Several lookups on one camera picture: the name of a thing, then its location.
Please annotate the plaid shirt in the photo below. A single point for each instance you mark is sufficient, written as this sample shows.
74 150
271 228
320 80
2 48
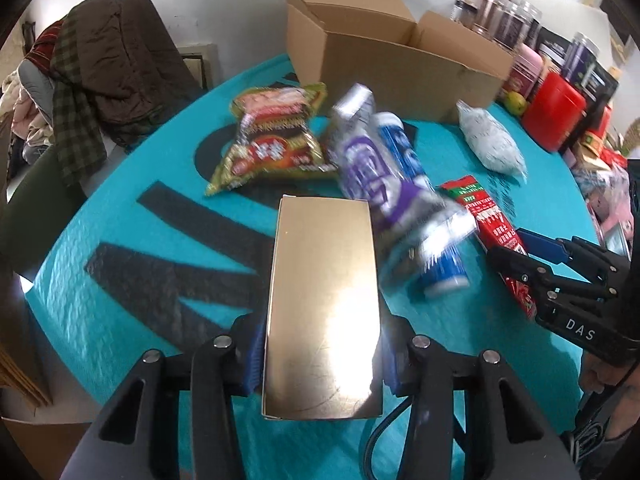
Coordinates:
75 110

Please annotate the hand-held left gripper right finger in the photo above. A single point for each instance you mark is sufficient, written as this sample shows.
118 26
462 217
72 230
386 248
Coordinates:
390 370

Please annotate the red green snack packet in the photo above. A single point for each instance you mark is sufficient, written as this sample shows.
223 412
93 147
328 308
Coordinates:
495 225

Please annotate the pink plastic bag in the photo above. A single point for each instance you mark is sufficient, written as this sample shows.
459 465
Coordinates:
600 195

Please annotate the white printed bread packet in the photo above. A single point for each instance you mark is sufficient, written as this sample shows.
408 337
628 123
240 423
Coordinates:
492 145

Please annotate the yellow green fruit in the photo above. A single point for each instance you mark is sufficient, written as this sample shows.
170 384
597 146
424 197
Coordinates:
515 102

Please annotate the pink bottle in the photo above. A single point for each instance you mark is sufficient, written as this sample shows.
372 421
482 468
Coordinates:
525 67

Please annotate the green noodle packet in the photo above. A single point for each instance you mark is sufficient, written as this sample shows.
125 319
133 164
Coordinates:
270 145

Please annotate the red thermos bottle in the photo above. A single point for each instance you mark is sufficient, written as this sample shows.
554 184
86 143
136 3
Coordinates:
552 110

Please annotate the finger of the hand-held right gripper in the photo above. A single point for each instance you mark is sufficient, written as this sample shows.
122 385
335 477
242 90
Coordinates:
542 245
520 269

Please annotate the gold box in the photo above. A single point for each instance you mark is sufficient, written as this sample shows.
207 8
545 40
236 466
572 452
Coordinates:
320 285

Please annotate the tall clear jar dark label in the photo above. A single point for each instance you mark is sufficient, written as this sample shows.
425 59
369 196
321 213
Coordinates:
510 25

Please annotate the cardboard box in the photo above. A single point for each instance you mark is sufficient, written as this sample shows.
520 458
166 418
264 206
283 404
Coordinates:
380 60

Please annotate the clear jar purple label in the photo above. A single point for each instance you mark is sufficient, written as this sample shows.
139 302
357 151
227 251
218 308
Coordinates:
580 57

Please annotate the dark green chair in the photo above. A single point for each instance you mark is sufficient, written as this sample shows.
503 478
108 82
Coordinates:
35 210

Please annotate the pile of clothes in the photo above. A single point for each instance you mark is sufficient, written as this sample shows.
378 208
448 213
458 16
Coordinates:
25 100

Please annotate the person's right hand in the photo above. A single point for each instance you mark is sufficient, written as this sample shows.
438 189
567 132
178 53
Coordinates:
600 375

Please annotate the brown jacket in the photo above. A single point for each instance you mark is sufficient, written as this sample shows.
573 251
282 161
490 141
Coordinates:
125 60

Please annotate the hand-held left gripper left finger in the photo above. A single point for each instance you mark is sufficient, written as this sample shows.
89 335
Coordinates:
252 360

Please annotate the silver purple snack packet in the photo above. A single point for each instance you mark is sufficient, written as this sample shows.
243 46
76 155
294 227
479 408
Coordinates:
365 170

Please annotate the black pouch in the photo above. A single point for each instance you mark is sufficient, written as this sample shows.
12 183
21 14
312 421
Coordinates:
602 82
550 46

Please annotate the red yellow snack box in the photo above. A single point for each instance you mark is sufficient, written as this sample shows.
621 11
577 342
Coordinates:
595 137

